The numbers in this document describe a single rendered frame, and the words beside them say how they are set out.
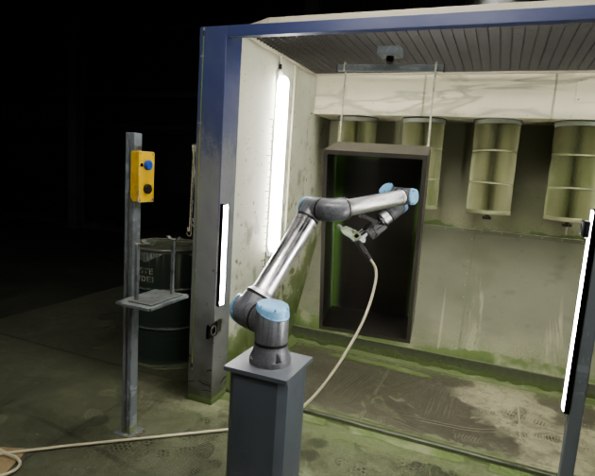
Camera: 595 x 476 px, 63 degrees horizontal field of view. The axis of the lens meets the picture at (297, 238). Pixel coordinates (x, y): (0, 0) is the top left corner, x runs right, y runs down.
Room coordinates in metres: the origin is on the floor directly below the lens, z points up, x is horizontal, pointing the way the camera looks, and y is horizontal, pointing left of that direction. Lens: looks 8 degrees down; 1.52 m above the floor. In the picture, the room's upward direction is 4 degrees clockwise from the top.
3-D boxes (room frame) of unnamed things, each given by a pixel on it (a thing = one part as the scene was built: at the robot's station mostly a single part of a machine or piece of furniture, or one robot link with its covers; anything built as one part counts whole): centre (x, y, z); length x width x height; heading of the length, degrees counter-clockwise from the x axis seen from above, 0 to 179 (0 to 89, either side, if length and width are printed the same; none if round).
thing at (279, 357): (2.11, 0.09, 0.69); 0.19 x 0.19 x 0.10
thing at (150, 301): (2.48, 0.72, 0.95); 0.26 x 0.15 x 0.32; 158
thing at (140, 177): (2.51, 0.82, 1.42); 0.12 x 0.06 x 0.26; 158
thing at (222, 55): (3.00, 0.53, 1.14); 0.18 x 0.18 x 2.29; 68
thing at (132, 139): (2.53, 0.87, 0.82); 0.06 x 0.06 x 1.64; 68
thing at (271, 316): (2.11, 0.09, 0.83); 0.17 x 0.15 x 0.18; 39
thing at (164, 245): (3.65, 0.97, 0.86); 0.54 x 0.54 x 0.01
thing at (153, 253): (3.65, 0.97, 0.44); 0.59 x 0.58 x 0.89; 49
